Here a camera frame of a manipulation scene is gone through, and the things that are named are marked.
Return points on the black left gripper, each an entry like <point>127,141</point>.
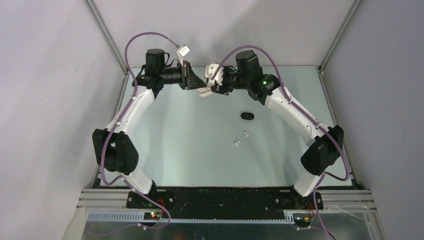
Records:
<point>189,80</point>

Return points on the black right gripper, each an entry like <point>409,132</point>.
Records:
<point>223,89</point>

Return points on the white earbud charging case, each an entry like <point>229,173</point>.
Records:
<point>205,92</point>

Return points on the black earbud charging case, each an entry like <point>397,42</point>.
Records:
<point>247,116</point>

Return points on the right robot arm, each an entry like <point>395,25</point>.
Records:
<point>324,142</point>

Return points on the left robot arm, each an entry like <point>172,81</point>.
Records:
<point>113,146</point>

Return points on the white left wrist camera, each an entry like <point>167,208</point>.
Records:
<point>182,52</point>

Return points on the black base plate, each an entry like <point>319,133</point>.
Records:
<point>233,202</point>

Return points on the grey slotted cable duct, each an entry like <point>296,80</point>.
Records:
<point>146,217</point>

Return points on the aluminium front frame rail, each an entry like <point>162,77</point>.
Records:
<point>334,201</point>

